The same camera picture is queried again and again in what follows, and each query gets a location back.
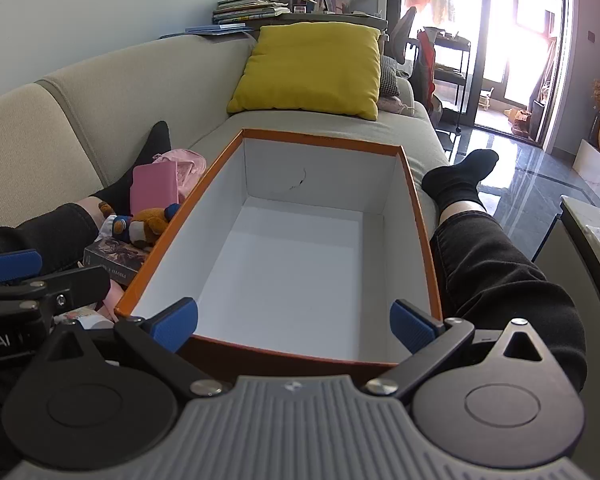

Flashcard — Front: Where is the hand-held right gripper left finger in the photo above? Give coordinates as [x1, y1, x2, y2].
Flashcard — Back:
[34, 297, 231, 401]

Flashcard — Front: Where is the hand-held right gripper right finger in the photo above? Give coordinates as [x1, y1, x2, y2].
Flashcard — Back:
[365, 299, 557, 401]

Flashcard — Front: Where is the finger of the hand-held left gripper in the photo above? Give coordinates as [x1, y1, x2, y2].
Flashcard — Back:
[0, 266, 112, 317]
[0, 249, 47, 292]

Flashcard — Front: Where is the dark speckled card box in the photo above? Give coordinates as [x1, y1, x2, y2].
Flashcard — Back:
[83, 237, 151, 288]

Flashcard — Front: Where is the red panda plush toy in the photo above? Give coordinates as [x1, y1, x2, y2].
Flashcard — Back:
[98, 201, 181, 248]

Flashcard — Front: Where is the orange cardboard box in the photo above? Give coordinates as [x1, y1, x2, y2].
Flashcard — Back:
[114, 129, 443, 381]

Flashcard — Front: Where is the pink pouch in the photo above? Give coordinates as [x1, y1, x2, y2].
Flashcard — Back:
[152, 149, 207, 203]

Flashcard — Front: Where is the person's left leg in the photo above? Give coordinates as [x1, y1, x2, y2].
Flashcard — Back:
[0, 121, 173, 476]

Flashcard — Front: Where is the person's leg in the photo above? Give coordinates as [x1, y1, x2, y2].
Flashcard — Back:
[421, 149, 588, 396]
[0, 121, 173, 476]

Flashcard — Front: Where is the person's right leg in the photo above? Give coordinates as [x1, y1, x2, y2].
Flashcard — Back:
[421, 149, 588, 396]

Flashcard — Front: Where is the grey side table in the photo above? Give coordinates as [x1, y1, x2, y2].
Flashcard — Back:
[530, 195, 600, 461]

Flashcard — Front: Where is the beige sofa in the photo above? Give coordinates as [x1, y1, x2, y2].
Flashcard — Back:
[0, 30, 453, 241]

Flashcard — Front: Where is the pink cloth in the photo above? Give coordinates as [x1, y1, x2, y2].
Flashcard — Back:
[377, 96, 413, 116]

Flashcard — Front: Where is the white marble slab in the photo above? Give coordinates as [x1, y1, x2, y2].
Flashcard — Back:
[572, 139, 600, 201]

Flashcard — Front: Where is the black shelf cart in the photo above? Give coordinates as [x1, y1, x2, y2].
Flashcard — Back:
[420, 25, 473, 136]

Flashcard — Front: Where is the checkered pillow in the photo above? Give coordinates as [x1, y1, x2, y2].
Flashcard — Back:
[380, 55, 401, 98]

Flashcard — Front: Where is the yellow pillow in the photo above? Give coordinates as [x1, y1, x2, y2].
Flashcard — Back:
[226, 24, 383, 122]

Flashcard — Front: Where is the blue book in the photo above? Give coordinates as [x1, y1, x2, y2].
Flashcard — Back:
[185, 22, 253, 36]

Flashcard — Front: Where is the grey office chair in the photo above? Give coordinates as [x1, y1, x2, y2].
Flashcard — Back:
[387, 6, 421, 66]

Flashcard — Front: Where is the grey desk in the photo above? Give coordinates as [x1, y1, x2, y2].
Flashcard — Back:
[250, 10, 388, 36]

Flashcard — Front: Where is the stack of books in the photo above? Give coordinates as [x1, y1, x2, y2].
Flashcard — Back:
[212, 0, 291, 26]

